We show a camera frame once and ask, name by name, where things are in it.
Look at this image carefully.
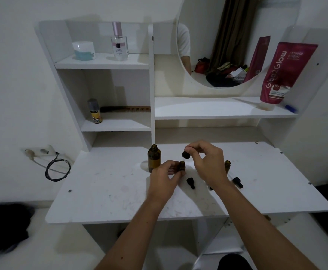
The person's right hand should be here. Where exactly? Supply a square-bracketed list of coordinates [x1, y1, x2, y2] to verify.
[184, 139, 231, 192]

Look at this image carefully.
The person's left hand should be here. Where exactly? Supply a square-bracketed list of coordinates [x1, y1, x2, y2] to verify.
[147, 159, 188, 206]

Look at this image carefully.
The large amber glass bottle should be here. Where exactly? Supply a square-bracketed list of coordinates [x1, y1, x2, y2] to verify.
[148, 144, 162, 174]

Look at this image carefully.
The person's right forearm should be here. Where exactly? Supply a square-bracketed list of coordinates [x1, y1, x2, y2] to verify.
[213, 177, 319, 270]

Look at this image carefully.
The person's left forearm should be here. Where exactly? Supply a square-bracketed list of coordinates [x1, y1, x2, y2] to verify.
[95, 195, 170, 270]

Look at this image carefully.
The small yellow label bottle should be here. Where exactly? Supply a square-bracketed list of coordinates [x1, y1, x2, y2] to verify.
[87, 98, 103, 124]

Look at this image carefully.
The person's right leg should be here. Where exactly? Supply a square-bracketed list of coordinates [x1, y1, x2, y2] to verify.
[217, 253, 253, 270]

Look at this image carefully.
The clear perfume bottle pink cap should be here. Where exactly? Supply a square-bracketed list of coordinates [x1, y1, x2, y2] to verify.
[110, 21, 129, 62]

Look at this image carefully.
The white vanity desk with shelves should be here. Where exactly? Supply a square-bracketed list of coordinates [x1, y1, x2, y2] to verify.
[34, 19, 328, 270]

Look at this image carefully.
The brown comb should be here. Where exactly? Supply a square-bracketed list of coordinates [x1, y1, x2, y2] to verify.
[99, 106, 151, 113]

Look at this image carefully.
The red cosmetic tube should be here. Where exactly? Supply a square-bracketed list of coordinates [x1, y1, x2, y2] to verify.
[260, 42, 319, 111]

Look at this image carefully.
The round mirror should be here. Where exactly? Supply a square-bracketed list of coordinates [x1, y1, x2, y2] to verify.
[176, 0, 299, 89]

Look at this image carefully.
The white and blue cream jar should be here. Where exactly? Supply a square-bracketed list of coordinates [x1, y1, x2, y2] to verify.
[72, 41, 96, 61]

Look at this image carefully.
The black cloth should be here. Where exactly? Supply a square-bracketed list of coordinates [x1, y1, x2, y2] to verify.
[0, 203, 35, 254]

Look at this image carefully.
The black coiled cable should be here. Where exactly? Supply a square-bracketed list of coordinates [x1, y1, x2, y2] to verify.
[45, 152, 72, 182]

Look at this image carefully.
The white wall socket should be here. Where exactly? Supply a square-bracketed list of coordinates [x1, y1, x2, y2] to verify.
[23, 145, 57, 158]

